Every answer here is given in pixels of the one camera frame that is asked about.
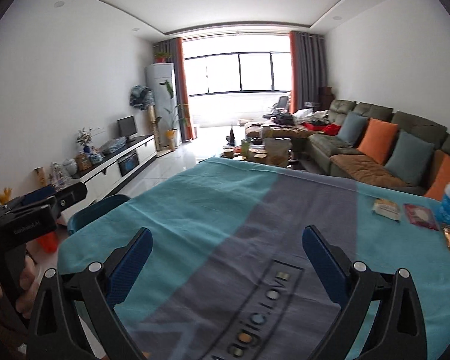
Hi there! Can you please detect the white standing air conditioner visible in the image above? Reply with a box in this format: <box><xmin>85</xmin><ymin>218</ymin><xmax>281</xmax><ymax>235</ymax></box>
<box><xmin>145</xmin><ymin>63</ymin><xmax>179</xmax><ymax>149</ymax></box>

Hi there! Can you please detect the green sectional sofa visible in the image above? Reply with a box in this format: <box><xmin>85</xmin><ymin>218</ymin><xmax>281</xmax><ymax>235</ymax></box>
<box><xmin>305</xmin><ymin>100</ymin><xmax>450</xmax><ymax>200</ymax></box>

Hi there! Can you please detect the blue cushion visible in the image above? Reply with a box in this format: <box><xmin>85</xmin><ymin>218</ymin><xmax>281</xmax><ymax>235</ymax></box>
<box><xmin>337</xmin><ymin>111</ymin><xmax>368</xmax><ymax>146</ymax></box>
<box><xmin>385</xmin><ymin>129</ymin><xmax>434</xmax><ymax>186</ymax></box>

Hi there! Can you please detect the left orange grey curtain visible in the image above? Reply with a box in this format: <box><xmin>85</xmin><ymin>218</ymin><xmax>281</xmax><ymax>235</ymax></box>
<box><xmin>153</xmin><ymin>37</ymin><xmax>194</xmax><ymax>141</ymax></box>

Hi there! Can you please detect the brown seat pad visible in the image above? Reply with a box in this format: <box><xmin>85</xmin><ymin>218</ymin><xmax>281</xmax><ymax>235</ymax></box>
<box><xmin>330</xmin><ymin>154</ymin><xmax>409</xmax><ymax>189</ymax></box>

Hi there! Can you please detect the person's left hand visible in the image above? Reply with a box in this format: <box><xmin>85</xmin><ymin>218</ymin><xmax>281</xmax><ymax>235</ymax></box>
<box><xmin>0</xmin><ymin>255</ymin><xmax>39</xmax><ymax>347</ymax></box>

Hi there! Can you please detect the orange cushion near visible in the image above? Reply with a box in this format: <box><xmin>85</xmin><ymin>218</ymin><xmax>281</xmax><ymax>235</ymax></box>
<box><xmin>425</xmin><ymin>150</ymin><xmax>450</xmax><ymax>201</ymax></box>

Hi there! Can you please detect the blue cushion near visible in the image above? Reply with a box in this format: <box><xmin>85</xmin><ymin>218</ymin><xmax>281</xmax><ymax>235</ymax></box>
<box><xmin>385</xmin><ymin>129</ymin><xmax>434</xmax><ymax>186</ymax></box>

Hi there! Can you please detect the brown ottoman bench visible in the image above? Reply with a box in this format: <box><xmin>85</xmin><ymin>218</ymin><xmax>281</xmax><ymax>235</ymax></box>
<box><xmin>244</xmin><ymin>120</ymin><xmax>315</xmax><ymax>139</ymax></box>

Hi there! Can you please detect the orange grey curtain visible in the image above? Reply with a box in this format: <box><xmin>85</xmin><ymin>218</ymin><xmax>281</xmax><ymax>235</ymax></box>
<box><xmin>153</xmin><ymin>37</ymin><xmax>194</xmax><ymax>141</ymax></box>
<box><xmin>289</xmin><ymin>31</ymin><xmax>328</xmax><ymax>111</ymax></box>

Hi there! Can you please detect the maroon snack packet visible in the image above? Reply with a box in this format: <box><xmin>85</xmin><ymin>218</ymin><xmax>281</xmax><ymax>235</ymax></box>
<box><xmin>403</xmin><ymin>203</ymin><xmax>439</xmax><ymax>231</ymax></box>

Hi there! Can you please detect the blue cushion far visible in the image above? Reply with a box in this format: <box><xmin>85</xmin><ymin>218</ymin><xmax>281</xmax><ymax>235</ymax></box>
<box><xmin>337</xmin><ymin>111</ymin><xmax>368</xmax><ymax>146</ymax></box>

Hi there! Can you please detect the orange cushion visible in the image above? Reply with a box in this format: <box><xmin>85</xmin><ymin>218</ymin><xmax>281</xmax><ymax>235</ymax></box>
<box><xmin>358</xmin><ymin>118</ymin><xmax>398</xmax><ymax>165</ymax></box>
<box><xmin>425</xmin><ymin>150</ymin><xmax>450</xmax><ymax>201</ymax></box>

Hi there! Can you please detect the flower vase on cabinet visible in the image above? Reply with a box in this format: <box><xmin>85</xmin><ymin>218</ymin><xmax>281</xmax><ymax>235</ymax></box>
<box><xmin>76</xmin><ymin>127</ymin><xmax>92</xmax><ymax>155</ymax></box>

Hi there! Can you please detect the tall green potted plant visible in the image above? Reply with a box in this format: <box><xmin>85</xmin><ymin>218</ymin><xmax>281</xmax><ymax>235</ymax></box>
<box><xmin>155</xmin><ymin>79</ymin><xmax>184</xmax><ymax>151</ymax></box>

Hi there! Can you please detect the black framed window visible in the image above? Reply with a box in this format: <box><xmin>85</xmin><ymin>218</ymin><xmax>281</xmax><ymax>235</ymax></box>
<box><xmin>184</xmin><ymin>51</ymin><xmax>292</xmax><ymax>96</ymax></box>

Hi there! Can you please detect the white yellow snack packet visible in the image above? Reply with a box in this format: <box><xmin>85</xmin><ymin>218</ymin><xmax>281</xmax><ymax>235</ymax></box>
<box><xmin>372</xmin><ymin>198</ymin><xmax>401</xmax><ymax>222</ymax></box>

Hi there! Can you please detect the cluttered coffee table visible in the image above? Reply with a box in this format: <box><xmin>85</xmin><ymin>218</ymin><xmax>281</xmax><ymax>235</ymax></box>
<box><xmin>219</xmin><ymin>137</ymin><xmax>308</xmax><ymax>170</ymax></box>

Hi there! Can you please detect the small black monitor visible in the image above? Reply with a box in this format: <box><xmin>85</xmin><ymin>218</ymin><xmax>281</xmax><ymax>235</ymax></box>
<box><xmin>117</xmin><ymin>115</ymin><xmax>137</xmax><ymax>141</ymax></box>

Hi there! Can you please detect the teal grey tablecloth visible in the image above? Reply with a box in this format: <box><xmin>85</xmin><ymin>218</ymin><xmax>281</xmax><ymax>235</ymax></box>
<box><xmin>58</xmin><ymin>158</ymin><xmax>450</xmax><ymax>359</ymax></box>

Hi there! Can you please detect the covered standing fan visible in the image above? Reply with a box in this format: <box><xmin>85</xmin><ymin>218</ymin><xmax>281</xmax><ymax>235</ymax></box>
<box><xmin>129</xmin><ymin>85</ymin><xmax>161</xmax><ymax>151</ymax></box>

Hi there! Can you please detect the white black TV cabinet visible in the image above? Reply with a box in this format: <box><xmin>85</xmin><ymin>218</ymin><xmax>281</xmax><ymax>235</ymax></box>
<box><xmin>62</xmin><ymin>135</ymin><xmax>157</xmax><ymax>223</ymax></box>

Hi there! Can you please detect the right orange grey curtain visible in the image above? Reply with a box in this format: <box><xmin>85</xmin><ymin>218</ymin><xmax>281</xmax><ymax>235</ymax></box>
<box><xmin>289</xmin><ymin>31</ymin><xmax>328</xmax><ymax>111</ymax></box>

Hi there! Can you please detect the orange plastic bag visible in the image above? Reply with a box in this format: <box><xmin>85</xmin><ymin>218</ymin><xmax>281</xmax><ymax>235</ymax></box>
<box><xmin>36</xmin><ymin>232</ymin><xmax>59</xmax><ymax>254</ymax></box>

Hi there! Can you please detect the orange cushion far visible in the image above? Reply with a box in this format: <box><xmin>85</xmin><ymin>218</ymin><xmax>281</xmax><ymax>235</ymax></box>
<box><xmin>358</xmin><ymin>118</ymin><xmax>398</xmax><ymax>165</ymax></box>

